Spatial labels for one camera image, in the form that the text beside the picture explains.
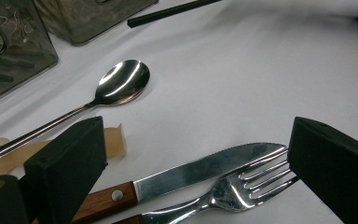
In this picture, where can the white table cover sheet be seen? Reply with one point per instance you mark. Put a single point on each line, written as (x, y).
(230, 93)

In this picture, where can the translucent grey plastic bin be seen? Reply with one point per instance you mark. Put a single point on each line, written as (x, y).
(28, 46)
(90, 25)

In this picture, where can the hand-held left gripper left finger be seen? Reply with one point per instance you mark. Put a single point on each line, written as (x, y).
(65, 161)

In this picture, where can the steel spoon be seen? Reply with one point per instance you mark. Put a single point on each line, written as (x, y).
(121, 84)

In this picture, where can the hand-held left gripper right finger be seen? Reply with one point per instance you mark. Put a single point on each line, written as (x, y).
(335, 168)

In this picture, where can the black chopstick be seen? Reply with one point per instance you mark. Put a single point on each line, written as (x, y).
(167, 13)
(15, 64)

